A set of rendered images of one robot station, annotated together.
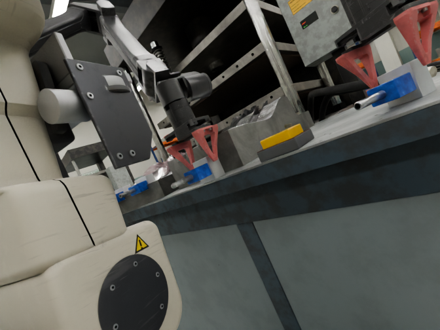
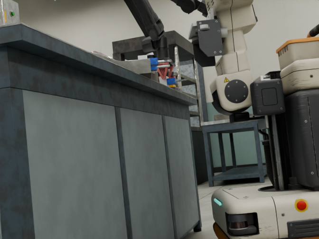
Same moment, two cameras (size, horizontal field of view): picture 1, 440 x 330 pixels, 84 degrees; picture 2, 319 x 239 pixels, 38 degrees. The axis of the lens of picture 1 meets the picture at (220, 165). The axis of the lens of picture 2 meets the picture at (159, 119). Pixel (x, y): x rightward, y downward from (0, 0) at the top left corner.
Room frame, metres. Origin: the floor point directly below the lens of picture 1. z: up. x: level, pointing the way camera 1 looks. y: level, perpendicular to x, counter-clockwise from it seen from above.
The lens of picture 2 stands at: (1.66, 1.97, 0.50)
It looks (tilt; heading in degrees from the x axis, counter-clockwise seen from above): 4 degrees up; 242
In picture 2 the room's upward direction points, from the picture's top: 6 degrees counter-clockwise
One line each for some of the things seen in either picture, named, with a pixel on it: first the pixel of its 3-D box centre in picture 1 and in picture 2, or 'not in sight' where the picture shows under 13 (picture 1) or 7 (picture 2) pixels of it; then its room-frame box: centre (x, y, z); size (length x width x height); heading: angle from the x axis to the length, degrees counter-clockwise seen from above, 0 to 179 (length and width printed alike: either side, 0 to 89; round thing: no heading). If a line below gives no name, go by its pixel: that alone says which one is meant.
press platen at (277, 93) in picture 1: (244, 120); not in sight; (1.91, -0.32, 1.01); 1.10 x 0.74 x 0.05; 47
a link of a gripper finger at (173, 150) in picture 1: (188, 150); (163, 69); (0.58, 0.05, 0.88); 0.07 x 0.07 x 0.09; 48
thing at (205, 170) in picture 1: (194, 175); (173, 81); (0.53, 0.06, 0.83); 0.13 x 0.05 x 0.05; 137
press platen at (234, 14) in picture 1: (219, 61); not in sight; (1.92, -0.33, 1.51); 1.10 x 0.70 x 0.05; 47
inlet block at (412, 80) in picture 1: (386, 92); not in sight; (0.36, -0.27, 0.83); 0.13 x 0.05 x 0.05; 110
